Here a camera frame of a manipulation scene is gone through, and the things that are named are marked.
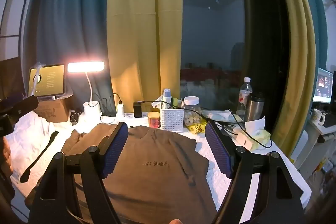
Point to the person's right hand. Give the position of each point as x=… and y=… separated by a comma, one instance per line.
x=176, y=221

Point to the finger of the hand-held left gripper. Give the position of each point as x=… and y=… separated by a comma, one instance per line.
x=18, y=106

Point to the black charger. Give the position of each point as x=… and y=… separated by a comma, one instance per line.
x=137, y=110

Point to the grey spray bottle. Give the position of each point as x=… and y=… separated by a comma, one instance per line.
x=167, y=95

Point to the white charger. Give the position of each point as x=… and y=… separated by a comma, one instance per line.
x=120, y=110

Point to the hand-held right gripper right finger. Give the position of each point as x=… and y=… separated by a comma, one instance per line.
x=218, y=150

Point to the white mug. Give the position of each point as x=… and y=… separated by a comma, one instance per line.
x=317, y=116

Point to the computer monitor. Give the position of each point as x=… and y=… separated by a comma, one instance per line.
x=323, y=85

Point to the teal curtain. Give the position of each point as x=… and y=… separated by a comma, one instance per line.
x=65, y=17
x=319, y=37

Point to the white plastic basket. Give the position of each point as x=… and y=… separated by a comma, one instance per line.
x=172, y=119

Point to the yellow-lidded jar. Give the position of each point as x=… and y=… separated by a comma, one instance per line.
x=154, y=120

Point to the yellow curtain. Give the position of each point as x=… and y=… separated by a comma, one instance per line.
x=302, y=56
x=144, y=30

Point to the crumpled white tissue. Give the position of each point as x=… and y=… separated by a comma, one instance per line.
x=157, y=103

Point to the cardboard box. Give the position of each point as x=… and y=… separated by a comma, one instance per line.
x=52, y=111

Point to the yellow cloth item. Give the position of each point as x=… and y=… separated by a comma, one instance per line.
x=198, y=127

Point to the yellow tissue pack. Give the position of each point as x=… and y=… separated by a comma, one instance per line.
x=261, y=137

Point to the brown t-shirt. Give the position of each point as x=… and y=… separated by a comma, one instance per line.
x=157, y=150

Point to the dark window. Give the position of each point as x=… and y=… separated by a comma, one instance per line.
x=215, y=43

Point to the clear jar white lid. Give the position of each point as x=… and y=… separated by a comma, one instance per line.
x=192, y=108

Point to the tablet with yellow screen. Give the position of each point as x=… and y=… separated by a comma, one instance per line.
x=50, y=79

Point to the white side desk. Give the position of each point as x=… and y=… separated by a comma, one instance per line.
x=312, y=134

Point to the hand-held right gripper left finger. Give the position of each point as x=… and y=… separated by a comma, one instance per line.
x=118, y=150

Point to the clear water bottle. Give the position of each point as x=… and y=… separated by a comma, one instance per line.
x=244, y=98

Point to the folded white paper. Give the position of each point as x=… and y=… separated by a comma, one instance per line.
x=256, y=124

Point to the white desk lamp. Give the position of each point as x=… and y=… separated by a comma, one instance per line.
x=92, y=110

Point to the white power strip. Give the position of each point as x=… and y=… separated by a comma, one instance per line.
x=128, y=115

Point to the white plastic packet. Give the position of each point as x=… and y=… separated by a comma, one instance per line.
x=220, y=116

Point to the white power adapter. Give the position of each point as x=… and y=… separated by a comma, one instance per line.
x=244, y=139

